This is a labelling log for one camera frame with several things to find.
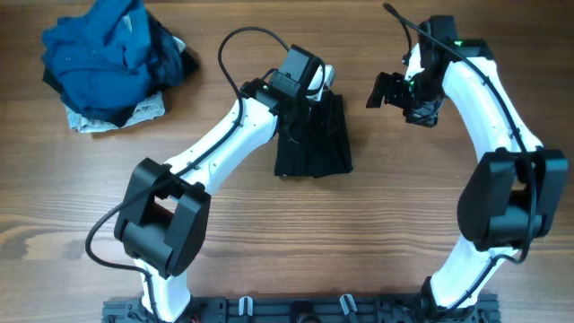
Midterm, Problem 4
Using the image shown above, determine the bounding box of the black polo shirt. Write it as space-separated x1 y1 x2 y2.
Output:
274 91 353 179

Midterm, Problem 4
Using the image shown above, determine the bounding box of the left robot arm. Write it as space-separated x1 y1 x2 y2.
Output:
102 77 333 322

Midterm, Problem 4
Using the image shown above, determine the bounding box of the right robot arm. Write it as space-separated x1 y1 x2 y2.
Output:
366 40 569 318

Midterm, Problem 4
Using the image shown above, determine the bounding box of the white garment in pile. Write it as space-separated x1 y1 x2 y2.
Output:
65 35 187 134

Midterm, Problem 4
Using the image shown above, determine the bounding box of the blue shirt on pile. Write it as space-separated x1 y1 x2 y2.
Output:
41 0 152 114

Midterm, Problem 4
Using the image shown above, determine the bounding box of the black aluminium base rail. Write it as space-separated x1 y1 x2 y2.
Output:
101 294 501 323

